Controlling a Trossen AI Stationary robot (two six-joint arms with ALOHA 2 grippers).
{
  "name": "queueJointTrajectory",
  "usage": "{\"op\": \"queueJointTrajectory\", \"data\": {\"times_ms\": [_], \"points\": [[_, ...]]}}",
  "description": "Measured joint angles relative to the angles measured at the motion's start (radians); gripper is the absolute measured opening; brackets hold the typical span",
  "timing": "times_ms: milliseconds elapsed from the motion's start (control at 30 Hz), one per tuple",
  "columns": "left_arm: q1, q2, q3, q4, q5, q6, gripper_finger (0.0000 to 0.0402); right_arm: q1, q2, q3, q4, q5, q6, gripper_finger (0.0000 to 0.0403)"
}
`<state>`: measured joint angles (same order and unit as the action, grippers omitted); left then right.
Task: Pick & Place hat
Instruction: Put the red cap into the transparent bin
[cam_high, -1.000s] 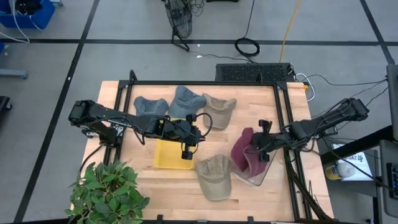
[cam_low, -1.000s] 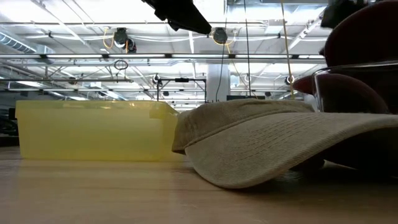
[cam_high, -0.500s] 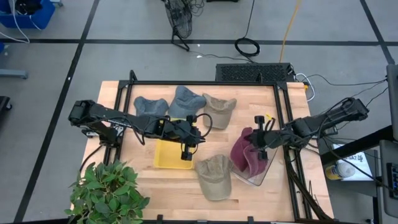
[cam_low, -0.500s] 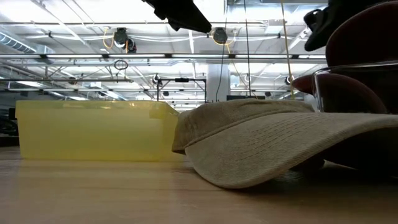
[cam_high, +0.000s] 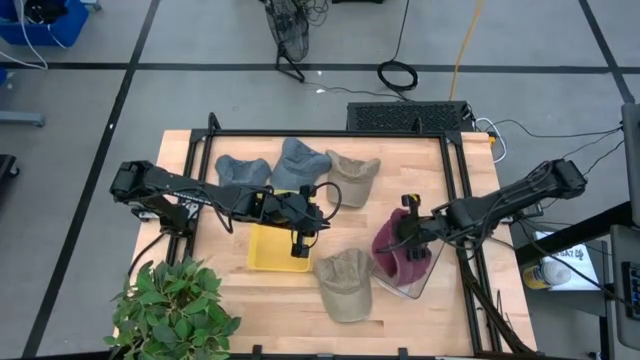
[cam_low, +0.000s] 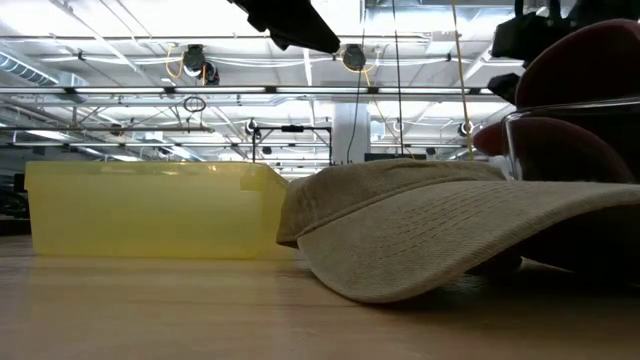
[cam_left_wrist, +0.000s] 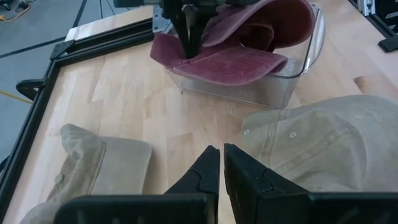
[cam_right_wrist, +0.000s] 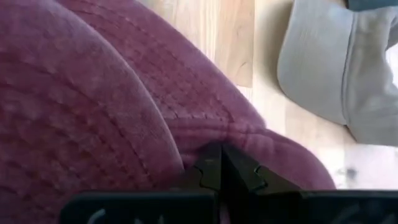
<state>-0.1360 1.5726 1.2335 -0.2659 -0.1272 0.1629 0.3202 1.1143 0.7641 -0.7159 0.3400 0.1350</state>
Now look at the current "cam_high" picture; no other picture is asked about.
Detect dark grey cap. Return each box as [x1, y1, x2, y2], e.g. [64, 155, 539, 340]
[214, 153, 274, 189]

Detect black keyboard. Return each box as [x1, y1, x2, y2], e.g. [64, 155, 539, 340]
[621, 260, 640, 321]

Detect white paper sheet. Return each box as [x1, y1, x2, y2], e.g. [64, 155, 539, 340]
[533, 230, 601, 293]

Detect black caster base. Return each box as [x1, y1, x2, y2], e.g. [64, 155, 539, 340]
[0, 153, 20, 194]

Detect black power strip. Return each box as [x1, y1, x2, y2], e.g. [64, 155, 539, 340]
[519, 201, 545, 221]

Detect black computer case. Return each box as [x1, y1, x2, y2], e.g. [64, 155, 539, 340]
[346, 100, 475, 134]

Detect black power cable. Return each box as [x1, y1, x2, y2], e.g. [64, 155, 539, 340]
[376, 0, 420, 93]

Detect black wire floor fan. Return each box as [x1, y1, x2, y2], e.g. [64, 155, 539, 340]
[263, 0, 311, 84]

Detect yellow and white bottle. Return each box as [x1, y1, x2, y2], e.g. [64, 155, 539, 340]
[522, 260, 573, 291]

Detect grey cabinet panel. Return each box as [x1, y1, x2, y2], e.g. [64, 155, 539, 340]
[621, 102, 640, 226]

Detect beige cap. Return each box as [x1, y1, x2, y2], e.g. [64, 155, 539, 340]
[312, 247, 375, 324]
[324, 148, 382, 210]

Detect green leafy plant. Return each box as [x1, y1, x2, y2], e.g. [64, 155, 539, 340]
[103, 255, 242, 360]

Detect yellow plastic bin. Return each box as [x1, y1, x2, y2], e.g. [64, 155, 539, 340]
[246, 188, 316, 274]

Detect grey table foot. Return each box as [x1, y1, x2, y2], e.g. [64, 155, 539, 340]
[0, 110, 46, 127]

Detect clear plastic bin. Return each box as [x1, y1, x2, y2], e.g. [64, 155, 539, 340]
[370, 234, 447, 301]

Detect blue-grey cap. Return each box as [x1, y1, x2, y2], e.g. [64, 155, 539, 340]
[269, 137, 334, 192]

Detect black desk beam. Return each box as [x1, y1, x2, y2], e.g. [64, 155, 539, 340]
[514, 201, 634, 266]

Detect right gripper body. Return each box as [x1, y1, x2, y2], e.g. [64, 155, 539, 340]
[402, 193, 446, 264]

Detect yellow cable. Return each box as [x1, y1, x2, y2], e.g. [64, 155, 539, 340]
[448, 0, 485, 101]

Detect black cable bundle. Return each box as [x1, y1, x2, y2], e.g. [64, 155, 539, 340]
[452, 234, 539, 359]

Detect black aluminium table frame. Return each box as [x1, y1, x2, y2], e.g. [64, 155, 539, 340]
[164, 112, 504, 360]

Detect blue plastic bin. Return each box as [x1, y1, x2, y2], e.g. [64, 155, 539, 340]
[0, 0, 90, 47]

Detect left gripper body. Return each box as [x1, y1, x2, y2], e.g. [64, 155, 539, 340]
[259, 184, 321, 259]

